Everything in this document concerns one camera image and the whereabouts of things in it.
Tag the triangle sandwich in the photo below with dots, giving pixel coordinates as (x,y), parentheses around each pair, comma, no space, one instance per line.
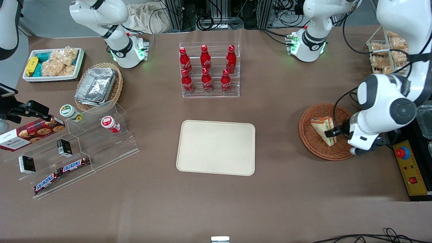
(322,130)

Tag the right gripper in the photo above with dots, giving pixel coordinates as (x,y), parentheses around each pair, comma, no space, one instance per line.
(16,111)

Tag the clear acrylic step shelf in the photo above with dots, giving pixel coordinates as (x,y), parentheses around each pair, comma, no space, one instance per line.
(101,148)

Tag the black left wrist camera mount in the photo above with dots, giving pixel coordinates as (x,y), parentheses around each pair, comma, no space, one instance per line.
(383,141)

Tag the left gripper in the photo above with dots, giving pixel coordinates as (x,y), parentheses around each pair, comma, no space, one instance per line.
(345,129)

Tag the red lid cup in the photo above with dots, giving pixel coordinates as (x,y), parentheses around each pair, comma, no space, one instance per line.
(108,123)

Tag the clear plastic container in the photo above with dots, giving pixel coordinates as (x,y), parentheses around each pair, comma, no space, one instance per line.
(426,121)

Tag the oval tan wicker basket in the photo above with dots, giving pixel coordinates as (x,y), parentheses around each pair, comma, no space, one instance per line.
(118,87)

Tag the aluminium frame post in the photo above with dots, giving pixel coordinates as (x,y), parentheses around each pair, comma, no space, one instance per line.
(175,15)
(265,13)

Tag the Snickers chocolate bar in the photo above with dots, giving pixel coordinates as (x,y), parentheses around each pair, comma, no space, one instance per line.
(47,182)
(75,164)

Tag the teal snack packet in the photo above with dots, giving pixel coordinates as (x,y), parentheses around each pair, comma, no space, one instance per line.
(38,69)
(44,55)

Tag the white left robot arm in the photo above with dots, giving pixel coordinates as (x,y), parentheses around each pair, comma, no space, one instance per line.
(398,20)

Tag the yellow snack bar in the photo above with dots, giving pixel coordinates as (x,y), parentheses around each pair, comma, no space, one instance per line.
(31,65)

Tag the small black box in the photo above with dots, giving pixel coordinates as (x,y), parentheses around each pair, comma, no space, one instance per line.
(27,164)
(64,147)

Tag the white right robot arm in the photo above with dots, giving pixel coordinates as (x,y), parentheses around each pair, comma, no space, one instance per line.
(101,13)

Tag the beige plastic tray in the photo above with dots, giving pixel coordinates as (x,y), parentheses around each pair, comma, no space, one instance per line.
(216,148)

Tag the beige crumpled cloth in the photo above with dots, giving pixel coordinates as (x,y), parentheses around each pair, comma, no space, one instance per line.
(145,18)

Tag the red cola bottle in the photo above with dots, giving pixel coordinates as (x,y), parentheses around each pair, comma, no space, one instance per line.
(207,81)
(205,59)
(225,82)
(185,60)
(187,82)
(231,60)

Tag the round brown wicker basket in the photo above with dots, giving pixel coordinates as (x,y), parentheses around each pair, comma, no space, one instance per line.
(308,135)

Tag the white rectangular snack bin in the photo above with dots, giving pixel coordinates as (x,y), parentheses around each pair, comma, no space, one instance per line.
(27,78)

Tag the black yellow control box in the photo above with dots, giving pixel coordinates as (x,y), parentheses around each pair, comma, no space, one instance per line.
(413,172)

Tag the red tartan cookie box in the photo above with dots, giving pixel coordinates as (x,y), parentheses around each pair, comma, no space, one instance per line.
(30,135)

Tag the clear acrylic bottle rack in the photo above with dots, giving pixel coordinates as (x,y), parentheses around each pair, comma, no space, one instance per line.
(216,92)

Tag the clear bag rice crackers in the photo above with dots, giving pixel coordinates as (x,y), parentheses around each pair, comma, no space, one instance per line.
(59,62)

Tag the green lid cup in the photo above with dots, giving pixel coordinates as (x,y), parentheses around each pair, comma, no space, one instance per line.
(68,111)

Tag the aluminium foil container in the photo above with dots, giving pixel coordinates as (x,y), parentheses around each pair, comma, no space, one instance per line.
(98,82)
(86,101)

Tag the bagged rice cracker snack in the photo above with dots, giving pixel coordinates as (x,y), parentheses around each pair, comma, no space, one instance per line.
(378,49)
(393,33)
(380,64)

